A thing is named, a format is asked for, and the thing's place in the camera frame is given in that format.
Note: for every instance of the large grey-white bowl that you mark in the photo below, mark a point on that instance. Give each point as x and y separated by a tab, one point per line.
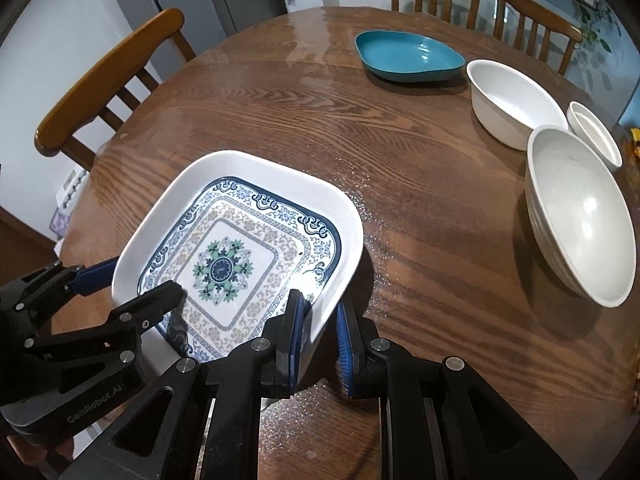
580	215

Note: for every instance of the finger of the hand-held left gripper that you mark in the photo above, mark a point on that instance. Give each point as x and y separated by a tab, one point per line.
95	277
150	305

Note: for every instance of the yellow snack packet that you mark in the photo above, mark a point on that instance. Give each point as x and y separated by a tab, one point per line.
635	140

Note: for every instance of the white printed box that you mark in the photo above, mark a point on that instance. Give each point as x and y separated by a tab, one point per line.
70	190

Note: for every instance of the white bowl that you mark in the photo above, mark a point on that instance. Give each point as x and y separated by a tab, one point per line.
515	102

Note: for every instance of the small white ramekin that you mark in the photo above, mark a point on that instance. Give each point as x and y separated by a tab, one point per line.
595	132

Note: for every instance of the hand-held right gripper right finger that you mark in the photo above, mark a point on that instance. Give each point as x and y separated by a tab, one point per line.
345	350

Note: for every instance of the grey refrigerator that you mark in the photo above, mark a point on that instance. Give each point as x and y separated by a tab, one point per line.
190	5

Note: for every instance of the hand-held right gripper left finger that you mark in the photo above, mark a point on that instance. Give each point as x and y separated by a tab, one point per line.
296	332

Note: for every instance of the teal plate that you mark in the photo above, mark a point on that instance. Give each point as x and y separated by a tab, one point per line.
407	55

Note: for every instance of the blue patterned square plate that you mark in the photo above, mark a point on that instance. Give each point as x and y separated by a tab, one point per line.
240	255

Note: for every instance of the hanging green vine plant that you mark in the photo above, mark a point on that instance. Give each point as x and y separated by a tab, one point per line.
595	25

